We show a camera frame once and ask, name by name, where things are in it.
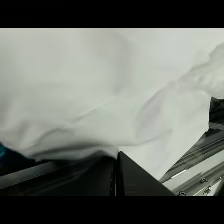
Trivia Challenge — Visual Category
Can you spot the white shirt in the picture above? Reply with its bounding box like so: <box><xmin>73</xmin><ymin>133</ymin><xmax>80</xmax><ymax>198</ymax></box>
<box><xmin>0</xmin><ymin>28</ymin><xmax>224</xmax><ymax>183</ymax></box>

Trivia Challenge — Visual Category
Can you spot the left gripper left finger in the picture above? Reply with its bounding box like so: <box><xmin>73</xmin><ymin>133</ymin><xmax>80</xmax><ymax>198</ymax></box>
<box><xmin>56</xmin><ymin>155</ymin><xmax>117</xmax><ymax>197</ymax></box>

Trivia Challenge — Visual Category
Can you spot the silver frame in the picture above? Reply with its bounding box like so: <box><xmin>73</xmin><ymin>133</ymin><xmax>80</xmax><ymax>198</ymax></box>
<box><xmin>159</xmin><ymin>122</ymin><xmax>224</xmax><ymax>197</ymax></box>

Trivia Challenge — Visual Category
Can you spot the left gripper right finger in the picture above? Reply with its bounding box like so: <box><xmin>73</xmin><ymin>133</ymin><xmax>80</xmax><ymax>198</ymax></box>
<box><xmin>116</xmin><ymin>150</ymin><xmax>175</xmax><ymax>197</ymax></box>

